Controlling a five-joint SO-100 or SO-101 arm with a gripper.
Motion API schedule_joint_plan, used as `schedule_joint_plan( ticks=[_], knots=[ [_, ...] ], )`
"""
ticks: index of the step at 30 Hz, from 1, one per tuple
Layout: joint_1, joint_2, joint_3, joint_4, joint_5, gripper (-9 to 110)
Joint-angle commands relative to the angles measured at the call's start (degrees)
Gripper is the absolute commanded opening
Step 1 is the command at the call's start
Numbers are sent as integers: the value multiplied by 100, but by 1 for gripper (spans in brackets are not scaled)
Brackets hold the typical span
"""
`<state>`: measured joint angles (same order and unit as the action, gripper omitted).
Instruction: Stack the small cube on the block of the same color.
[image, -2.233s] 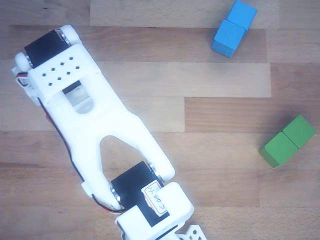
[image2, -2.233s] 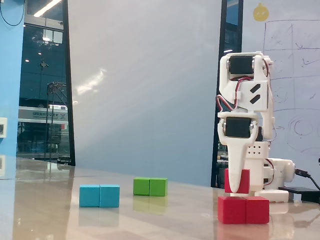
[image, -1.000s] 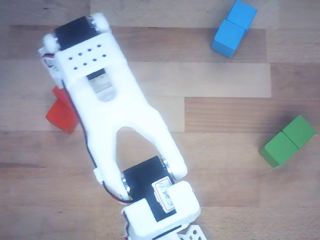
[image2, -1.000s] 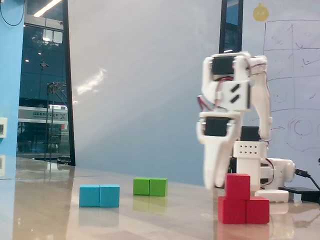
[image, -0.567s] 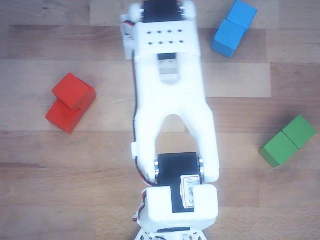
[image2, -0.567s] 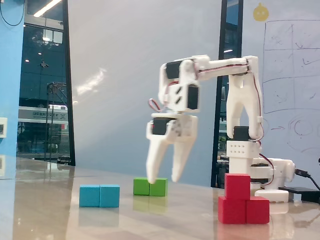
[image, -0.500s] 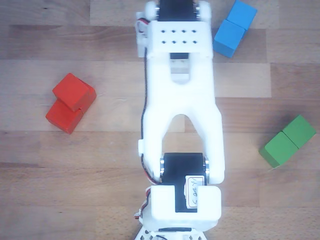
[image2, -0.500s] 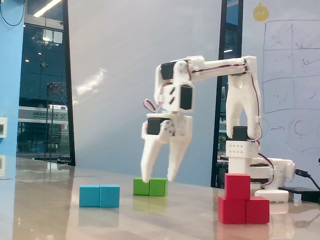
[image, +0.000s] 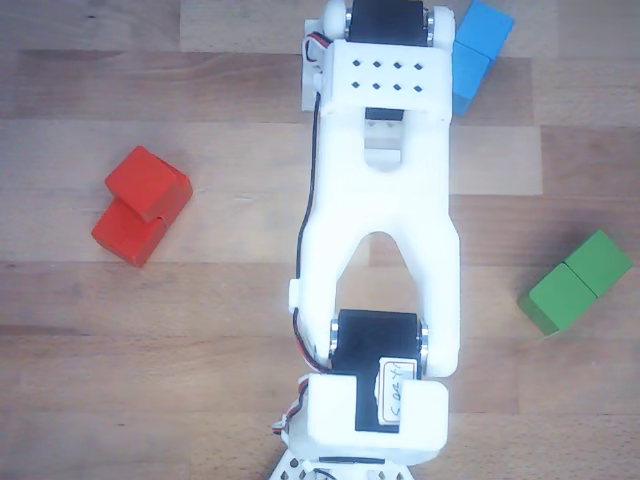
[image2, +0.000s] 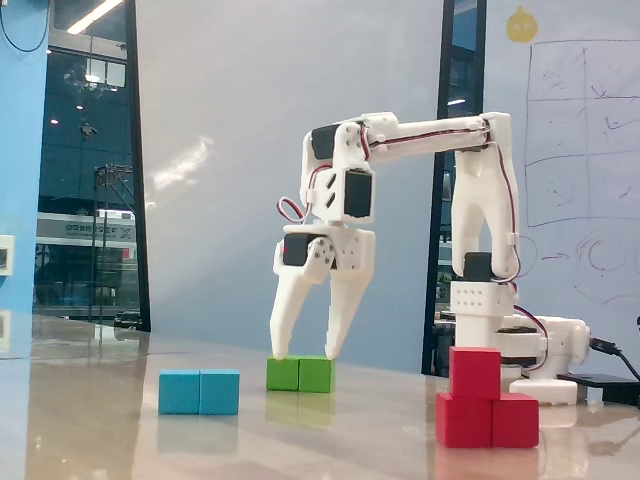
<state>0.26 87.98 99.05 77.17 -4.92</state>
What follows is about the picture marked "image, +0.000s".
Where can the long red block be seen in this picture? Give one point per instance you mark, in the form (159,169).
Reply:
(125,242)

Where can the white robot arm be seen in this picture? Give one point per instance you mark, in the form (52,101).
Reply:
(380,210)

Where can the long green block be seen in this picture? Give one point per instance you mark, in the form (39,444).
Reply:
(575,287)

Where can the small red cube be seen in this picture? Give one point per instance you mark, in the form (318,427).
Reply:
(142,182)

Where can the long blue block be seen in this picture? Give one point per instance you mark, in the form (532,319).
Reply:
(482,35)

